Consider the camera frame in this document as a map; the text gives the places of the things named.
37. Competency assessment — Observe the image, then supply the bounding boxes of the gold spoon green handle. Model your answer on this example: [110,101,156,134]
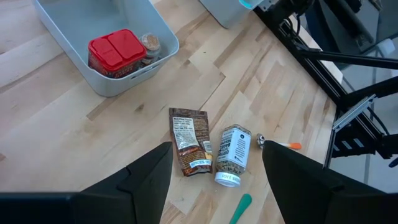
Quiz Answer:
[229,193,252,224]

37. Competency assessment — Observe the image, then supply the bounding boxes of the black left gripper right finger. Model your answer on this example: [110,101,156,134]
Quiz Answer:
[261,139,398,224]

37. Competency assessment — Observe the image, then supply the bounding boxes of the spoon with orange-tipped handle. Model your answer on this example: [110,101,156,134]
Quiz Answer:
[256,133,302,150]

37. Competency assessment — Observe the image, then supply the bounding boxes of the glass herb jar white label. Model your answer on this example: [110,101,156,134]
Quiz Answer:
[214,124,252,188]

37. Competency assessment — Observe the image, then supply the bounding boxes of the brown spice pouch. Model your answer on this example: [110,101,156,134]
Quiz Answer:
[169,107,214,177]

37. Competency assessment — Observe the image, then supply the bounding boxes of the small cork-topped spice jar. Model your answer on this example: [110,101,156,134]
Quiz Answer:
[138,32,162,68]

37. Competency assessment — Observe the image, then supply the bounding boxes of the white bin holding utensils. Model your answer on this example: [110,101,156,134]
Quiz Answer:
[198,0,266,29]

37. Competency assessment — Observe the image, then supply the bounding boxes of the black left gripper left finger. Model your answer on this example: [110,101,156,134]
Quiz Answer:
[74,141,174,224]

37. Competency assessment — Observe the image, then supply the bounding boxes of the red-lidded spice container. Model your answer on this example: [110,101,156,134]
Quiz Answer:
[88,28,147,79]

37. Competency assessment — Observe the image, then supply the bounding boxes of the white bin holding spices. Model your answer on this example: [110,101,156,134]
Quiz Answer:
[32,0,180,98]

